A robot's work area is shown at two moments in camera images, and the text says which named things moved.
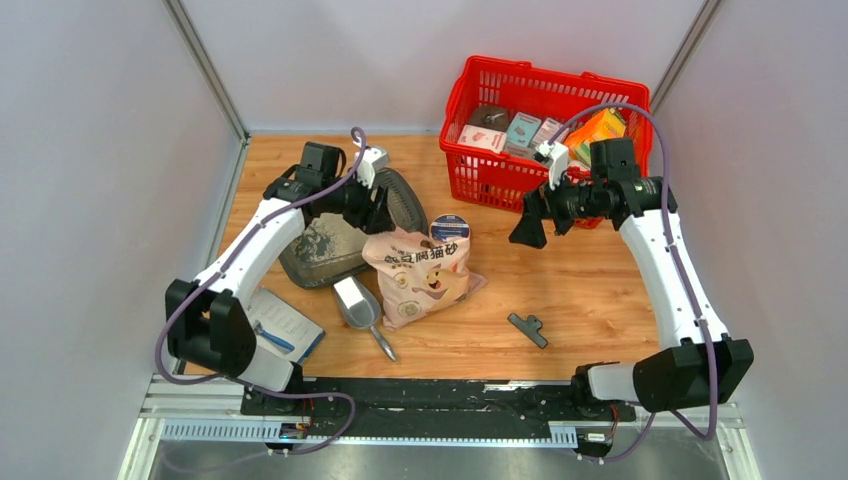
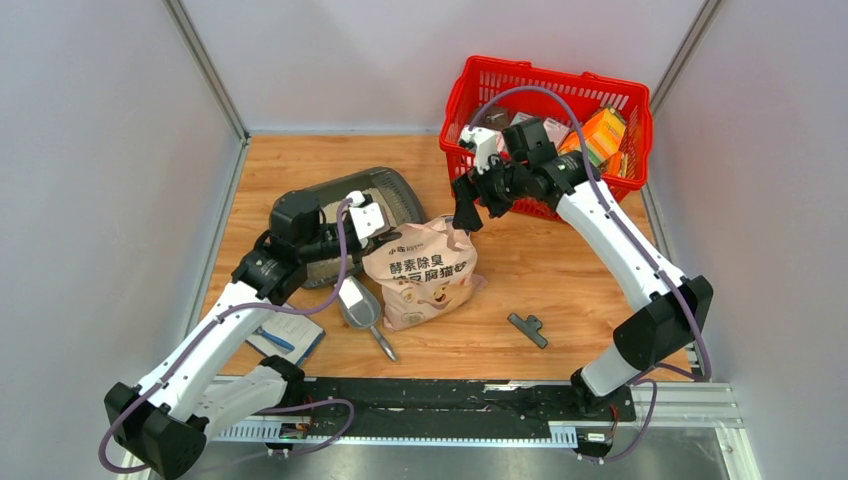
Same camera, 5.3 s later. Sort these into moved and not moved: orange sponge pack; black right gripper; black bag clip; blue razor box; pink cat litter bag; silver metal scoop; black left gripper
Moved: pink cat litter bag; black right gripper; black left gripper
Not moved: black bag clip; silver metal scoop; blue razor box; orange sponge pack
